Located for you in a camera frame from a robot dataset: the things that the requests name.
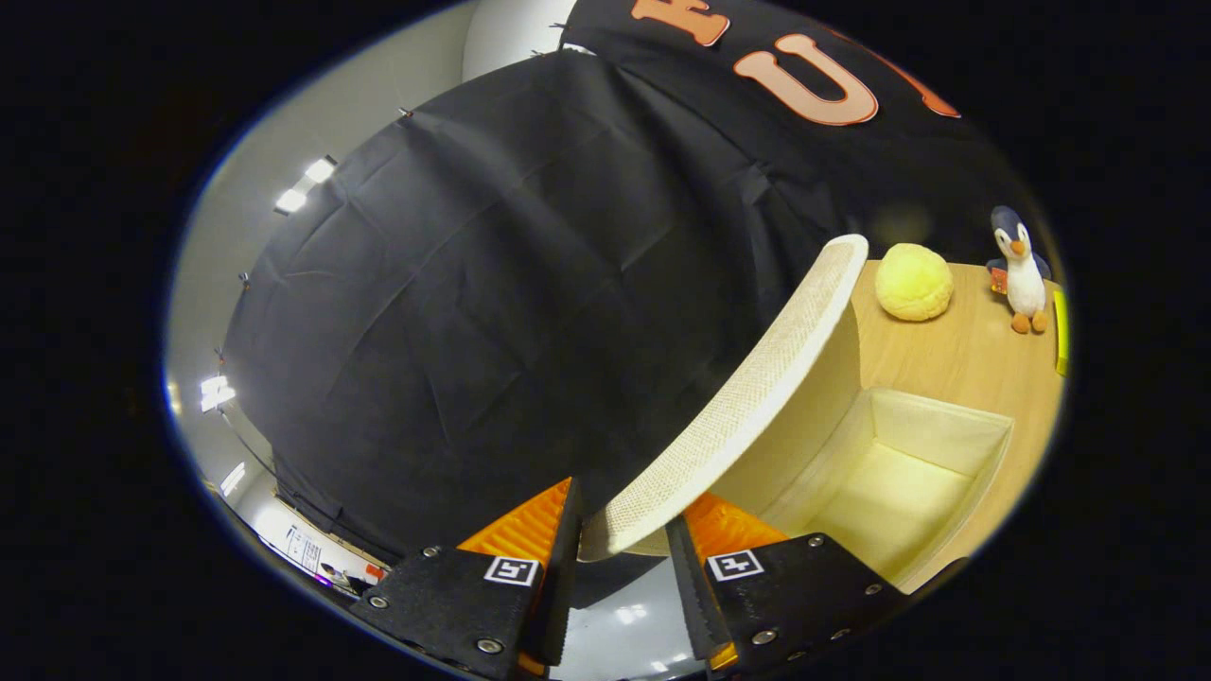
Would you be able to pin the long ceiling light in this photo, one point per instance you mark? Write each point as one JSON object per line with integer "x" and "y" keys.
{"x": 320, "y": 170}

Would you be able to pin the beige woven storage box lid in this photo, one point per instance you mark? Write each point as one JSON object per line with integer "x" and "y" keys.
{"x": 738, "y": 407}

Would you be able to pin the white printed sign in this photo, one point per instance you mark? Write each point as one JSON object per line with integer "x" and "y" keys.
{"x": 305, "y": 549}

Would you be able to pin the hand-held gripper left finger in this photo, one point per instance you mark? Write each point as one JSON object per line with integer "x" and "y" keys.
{"x": 563, "y": 586}

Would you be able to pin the yellow book with red circle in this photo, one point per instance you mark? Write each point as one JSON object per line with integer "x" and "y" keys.
{"x": 1061, "y": 331}

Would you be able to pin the small ceiling light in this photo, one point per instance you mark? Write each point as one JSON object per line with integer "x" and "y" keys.
{"x": 233, "y": 478}
{"x": 216, "y": 392}

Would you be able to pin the penguin plush toy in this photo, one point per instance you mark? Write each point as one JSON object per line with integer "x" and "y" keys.
{"x": 1024, "y": 279}

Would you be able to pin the beige fabric storage box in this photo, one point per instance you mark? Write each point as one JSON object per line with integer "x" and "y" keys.
{"x": 899, "y": 492}

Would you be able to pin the yellow round plush cushion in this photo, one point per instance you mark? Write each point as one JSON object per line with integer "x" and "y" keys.
{"x": 913, "y": 284}

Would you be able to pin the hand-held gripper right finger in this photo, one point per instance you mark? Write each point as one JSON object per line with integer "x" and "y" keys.
{"x": 689, "y": 596}

